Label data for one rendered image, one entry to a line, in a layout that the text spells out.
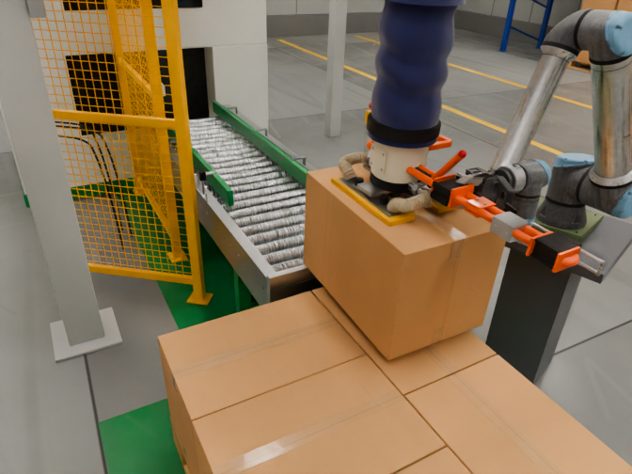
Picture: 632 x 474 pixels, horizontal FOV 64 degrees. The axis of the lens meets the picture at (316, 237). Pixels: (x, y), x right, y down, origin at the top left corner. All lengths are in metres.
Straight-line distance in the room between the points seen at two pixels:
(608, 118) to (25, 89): 2.01
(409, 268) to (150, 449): 1.30
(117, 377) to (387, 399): 1.36
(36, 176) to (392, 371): 1.56
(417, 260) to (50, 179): 1.52
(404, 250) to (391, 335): 0.29
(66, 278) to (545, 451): 1.99
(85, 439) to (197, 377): 0.78
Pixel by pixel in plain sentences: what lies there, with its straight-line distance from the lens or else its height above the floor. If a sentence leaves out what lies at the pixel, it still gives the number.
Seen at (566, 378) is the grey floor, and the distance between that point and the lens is 2.73.
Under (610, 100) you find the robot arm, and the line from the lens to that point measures 1.86.
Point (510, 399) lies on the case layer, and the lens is 1.72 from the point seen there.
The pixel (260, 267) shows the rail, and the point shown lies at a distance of 2.04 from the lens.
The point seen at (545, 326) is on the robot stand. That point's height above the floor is 0.35.
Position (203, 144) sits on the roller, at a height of 0.55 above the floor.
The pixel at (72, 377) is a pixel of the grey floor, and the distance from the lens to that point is 2.61.
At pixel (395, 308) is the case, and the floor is 0.81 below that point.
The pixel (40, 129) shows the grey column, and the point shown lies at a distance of 2.24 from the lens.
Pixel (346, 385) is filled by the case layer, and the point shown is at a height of 0.54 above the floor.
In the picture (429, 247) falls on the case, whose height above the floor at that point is 1.00.
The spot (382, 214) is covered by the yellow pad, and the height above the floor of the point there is 1.02.
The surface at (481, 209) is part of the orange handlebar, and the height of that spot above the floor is 1.13.
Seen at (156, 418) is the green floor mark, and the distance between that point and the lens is 2.33.
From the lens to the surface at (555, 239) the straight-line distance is 1.32.
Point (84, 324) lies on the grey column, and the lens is 2.68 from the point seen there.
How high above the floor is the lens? 1.73
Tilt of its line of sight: 30 degrees down
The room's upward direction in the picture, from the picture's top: 2 degrees clockwise
